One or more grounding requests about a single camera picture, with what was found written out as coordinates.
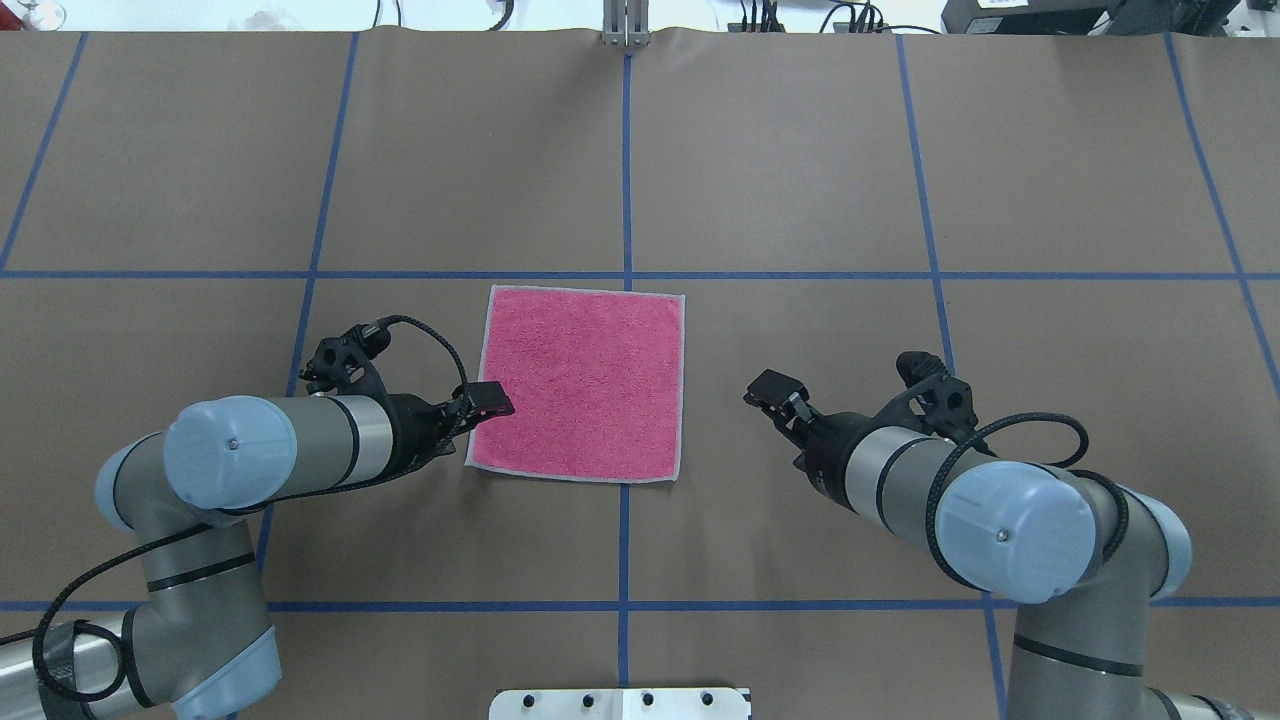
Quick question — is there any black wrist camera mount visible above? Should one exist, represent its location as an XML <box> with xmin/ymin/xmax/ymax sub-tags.
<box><xmin>870</xmin><ymin>351</ymin><xmax>978</xmax><ymax>445</ymax></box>
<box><xmin>297</xmin><ymin>323</ymin><xmax>390</xmax><ymax>398</ymax></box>

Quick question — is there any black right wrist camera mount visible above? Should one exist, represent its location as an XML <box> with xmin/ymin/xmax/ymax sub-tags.
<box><xmin>870</xmin><ymin>351</ymin><xmax>978</xmax><ymax>445</ymax></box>

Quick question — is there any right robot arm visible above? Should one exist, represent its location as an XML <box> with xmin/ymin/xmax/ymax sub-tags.
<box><xmin>744</xmin><ymin>352</ymin><xmax>1260</xmax><ymax>719</ymax></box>

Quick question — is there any pink towel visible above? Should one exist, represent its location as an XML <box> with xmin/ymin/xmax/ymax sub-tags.
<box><xmin>466</xmin><ymin>284</ymin><xmax>686</xmax><ymax>486</ymax></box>

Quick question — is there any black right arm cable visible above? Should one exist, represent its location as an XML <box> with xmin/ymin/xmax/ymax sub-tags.
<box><xmin>925</xmin><ymin>411</ymin><xmax>1132</xmax><ymax>591</ymax></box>

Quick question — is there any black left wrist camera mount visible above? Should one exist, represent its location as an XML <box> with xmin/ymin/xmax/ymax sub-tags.
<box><xmin>297</xmin><ymin>323</ymin><xmax>390</xmax><ymax>398</ymax></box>

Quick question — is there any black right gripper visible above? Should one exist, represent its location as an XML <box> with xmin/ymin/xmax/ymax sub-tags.
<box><xmin>742</xmin><ymin>369</ymin><xmax>867</xmax><ymax>498</ymax></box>

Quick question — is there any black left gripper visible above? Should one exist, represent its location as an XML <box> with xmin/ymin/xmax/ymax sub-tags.
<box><xmin>384</xmin><ymin>382</ymin><xmax>515</xmax><ymax>480</ymax></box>

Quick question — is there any aluminium frame post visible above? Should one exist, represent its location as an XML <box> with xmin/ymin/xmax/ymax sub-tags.
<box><xmin>602</xmin><ymin>0</ymin><xmax>652</xmax><ymax>50</ymax></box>

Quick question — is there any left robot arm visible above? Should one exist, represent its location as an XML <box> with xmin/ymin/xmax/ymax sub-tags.
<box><xmin>3</xmin><ymin>382</ymin><xmax>515</xmax><ymax>719</ymax></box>

